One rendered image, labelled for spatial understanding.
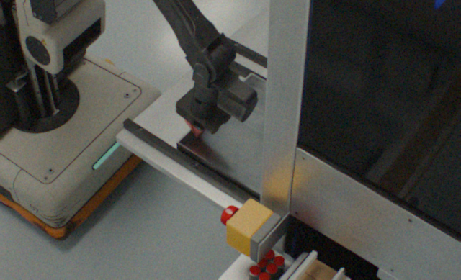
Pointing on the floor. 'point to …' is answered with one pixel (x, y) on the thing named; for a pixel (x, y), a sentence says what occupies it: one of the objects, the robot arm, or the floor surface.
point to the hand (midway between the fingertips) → (199, 132)
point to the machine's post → (285, 91)
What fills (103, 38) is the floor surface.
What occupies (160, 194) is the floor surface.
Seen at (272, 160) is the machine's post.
